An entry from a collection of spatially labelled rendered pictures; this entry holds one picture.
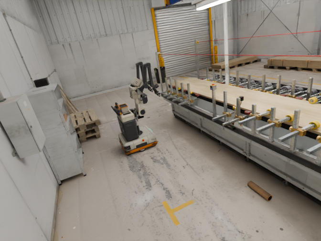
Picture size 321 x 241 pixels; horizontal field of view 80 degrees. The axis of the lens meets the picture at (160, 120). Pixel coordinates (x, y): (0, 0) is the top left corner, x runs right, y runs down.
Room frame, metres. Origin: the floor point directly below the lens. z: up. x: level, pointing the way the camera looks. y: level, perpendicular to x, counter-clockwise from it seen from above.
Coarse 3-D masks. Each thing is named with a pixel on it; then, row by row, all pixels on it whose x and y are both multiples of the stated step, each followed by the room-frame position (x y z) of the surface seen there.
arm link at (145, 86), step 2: (144, 64) 3.51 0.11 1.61; (146, 64) 3.49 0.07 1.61; (144, 66) 3.48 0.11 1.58; (146, 66) 3.49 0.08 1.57; (144, 68) 3.49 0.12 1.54; (146, 68) 3.50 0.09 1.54; (144, 70) 3.49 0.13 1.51; (146, 70) 3.50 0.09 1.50; (144, 72) 3.48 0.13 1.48; (146, 72) 3.49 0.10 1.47; (144, 74) 3.48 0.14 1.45; (146, 74) 3.49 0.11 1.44; (144, 76) 3.48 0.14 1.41; (146, 76) 3.49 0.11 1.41; (144, 78) 3.48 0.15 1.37; (146, 78) 3.49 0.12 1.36; (144, 80) 3.47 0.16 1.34; (146, 80) 3.48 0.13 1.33; (144, 82) 3.46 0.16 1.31; (146, 82) 3.47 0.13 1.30; (146, 84) 3.45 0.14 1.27; (144, 86) 3.44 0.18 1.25; (146, 86) 3.45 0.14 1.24
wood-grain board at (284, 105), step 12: (168, 84) 4.82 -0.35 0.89; (180, 84) 4.56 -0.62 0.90; (192, 84) 4.35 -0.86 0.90; (204, 84) 4.16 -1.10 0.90; (216, 84) 3.99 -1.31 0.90; (204, 96) 3.37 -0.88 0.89; (216, 96) 3.21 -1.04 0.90; (228, 96) 3.10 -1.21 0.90; (252, 96) 2.90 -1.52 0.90; (264, 96) 2.80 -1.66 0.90; (276, 96) 2.72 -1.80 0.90; (240, 108) 2.55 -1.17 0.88; (264, 108) 2.36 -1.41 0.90; (276, 108) 2.30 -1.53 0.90; (288, 108) 2.24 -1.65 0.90; (300, 108) 2.17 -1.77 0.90; (312, 108) 2.12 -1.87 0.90; (300, 120) 1.87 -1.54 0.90; (312, 120) 1.83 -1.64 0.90
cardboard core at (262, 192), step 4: (248, 184) 1.94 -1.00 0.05; (252, 184) 1.90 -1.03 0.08; (256, 184) 1.90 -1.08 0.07; (252, 188) 1.87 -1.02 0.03; (256, 188) 1.83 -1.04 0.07; (260, 188) 1.81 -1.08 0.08; (260, 192) 1.77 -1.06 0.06; (264, 192) 1.74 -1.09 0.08; (264, 196) 1.71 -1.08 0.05; (268, 196) 1.68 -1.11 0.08; (268, 200) 1.67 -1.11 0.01
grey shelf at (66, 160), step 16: (32, 96) 2.75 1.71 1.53; (48, 96) 2.81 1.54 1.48; (48, 112) 2.78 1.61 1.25; (64, 112) 3.65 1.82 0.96; (48, 128) 2.76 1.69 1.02; (64, 128) 2.83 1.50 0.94; (48, 144) 2.73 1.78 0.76; (64, 144) 2.80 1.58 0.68; (80, 144) 3.65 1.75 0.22; (48, 160) 2.69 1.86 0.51; (64, 160) 2.77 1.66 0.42; (80, 160) 2.86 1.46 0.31; (64, 176) 2.73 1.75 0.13
